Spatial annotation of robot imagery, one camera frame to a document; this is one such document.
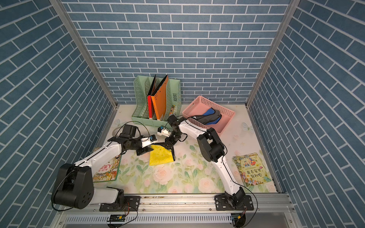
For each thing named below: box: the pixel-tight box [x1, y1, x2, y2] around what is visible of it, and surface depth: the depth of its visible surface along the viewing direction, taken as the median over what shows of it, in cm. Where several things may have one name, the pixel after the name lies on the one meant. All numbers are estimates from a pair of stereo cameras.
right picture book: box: [232, 152, 272, 188], surface depth 88 cm
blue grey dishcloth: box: [195, 107, 222, 125], surface depth 107 cm
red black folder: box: [147, 74, 157, 120], surface depth 90 cm
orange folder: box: [150, 74, 169, 121], surface depth 91 cm
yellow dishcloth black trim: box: [149, 144, 174, 166], surface depth 90 cm
